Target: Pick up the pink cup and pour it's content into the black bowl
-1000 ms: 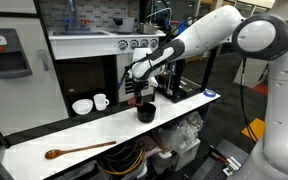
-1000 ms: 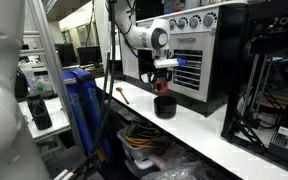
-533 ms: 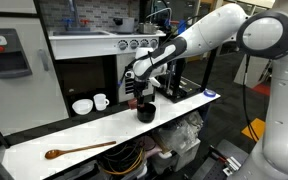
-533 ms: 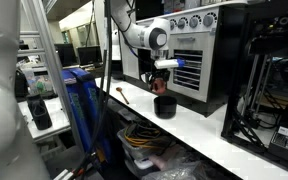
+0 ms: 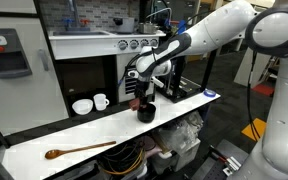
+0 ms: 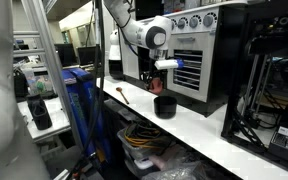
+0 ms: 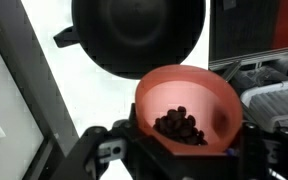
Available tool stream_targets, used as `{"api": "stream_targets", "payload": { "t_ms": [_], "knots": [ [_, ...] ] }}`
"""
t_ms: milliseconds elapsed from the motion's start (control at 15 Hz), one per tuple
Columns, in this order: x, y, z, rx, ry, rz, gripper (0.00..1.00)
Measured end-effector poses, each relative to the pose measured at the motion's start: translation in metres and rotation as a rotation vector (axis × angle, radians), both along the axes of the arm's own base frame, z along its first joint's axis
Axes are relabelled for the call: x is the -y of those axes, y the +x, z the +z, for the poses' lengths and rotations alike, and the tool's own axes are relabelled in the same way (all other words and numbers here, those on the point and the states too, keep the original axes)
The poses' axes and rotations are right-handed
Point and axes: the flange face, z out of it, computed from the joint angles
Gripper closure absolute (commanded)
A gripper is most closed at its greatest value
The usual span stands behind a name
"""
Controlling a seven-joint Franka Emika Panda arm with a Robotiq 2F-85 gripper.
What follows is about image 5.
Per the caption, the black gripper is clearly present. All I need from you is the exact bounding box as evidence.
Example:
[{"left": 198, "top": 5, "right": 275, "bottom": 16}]
[{"left": 134, "top": 77, "right": 152, "bottom": 109}]

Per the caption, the black bowl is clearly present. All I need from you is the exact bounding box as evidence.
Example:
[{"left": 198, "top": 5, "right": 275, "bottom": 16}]
[{"left": 136, "top": 102, "right": 157, "bottom": 124}]

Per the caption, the white bowl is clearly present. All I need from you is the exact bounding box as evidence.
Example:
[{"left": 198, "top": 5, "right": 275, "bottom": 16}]
[{"left": 71, "top": 98, "right": 94, "bottom": 116}]

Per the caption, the white mug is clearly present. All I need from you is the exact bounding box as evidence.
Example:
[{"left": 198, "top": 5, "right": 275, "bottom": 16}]
[{"left": 93, "top": 93, "right": 111, "bottom": 112}]

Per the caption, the pink pouch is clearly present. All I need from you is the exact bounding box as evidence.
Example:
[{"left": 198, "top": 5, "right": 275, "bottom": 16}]
[{"left": 139, "top": 135, "right": 164, "bottom": 158}]

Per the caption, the clear plastic bag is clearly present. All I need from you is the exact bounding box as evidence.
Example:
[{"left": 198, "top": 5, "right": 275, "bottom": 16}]
[{"left": 154, "top": 111, "right": 205, "bottom": 158}]

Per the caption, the blue tape roll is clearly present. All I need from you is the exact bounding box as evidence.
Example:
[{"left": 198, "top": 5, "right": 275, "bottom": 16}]
[{"left": 202, "top": 88, "right": 218, "bottom": 99}]

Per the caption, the white plastic bin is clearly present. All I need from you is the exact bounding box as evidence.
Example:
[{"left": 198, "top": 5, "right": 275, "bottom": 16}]
[{"left": 150, "top": 138, "right": 202, "bottom": 175}]

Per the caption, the silver pot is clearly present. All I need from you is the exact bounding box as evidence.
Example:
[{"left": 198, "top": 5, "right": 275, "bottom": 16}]
[{"left": 137, "top": 21, "right": 159, "bottom": 35}]

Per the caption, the grey toy appliance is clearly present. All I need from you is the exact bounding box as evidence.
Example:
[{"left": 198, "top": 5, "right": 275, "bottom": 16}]
[{"left": 112, "top": 16, "right": 136, "bottom": 35}]

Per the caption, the wooden spoon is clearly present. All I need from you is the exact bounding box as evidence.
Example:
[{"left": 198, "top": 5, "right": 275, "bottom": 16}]
[{"left": 44, "top": 140, "right": 118, "bottom": 161}]

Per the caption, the white toy kitchen unit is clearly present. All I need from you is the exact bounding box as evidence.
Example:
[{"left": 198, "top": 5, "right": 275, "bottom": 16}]
[{"left": 48, "top": 29, "right": 168, "bottom": 105}]

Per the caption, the blue bottle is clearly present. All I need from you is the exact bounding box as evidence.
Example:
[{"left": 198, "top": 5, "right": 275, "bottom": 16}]
[{"left": 177, "top": 19, "right": 188, "bottom": 35}]

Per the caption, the grey curved tube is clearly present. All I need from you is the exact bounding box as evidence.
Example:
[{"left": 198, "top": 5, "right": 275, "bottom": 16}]
[{"left": 145, "top": 7, "right": 174, "bottom": 25}]

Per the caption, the white board panel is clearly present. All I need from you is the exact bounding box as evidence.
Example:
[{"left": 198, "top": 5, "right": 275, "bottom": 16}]
[{"left": 233, "top": 46, "right": 272, "bottom": 89}]

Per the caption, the toy faucet with taps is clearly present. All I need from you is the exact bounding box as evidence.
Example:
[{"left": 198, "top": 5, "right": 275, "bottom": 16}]
[{"left": 61, "top": 0, "right": 92, "bottom": 32}]

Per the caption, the grey toy refrigerator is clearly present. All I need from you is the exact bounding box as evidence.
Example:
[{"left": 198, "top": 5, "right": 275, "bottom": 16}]
[{"left": 0, "top": 0, "right": 70, "bottom": 136}]

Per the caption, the black printer frame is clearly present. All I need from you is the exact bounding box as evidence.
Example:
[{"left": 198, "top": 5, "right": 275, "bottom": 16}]
[{"left": 155, "top": 34, "right": 220, "bottom": 104}]

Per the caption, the yellow cable bundle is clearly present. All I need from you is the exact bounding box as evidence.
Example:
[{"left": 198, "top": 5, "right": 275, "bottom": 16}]
[{"left": 98, "top": 143, "right": 146, "bottom": 176}]

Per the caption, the clear plastic cable bin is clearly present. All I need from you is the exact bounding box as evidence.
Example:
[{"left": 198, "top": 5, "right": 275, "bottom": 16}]
[{"left": 96, "top": 143, "right": 149, "bottom": 180}]

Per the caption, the grey metal base plate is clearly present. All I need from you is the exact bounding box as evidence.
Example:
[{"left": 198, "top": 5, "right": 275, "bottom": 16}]
[{"left": 190, "top": 139, "right": 250, "bottom": 180}]

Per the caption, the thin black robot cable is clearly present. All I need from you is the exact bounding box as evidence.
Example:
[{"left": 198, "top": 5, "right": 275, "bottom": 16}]
[{"left": 245, "top": 49, "right": 262, "bottom": 142}]

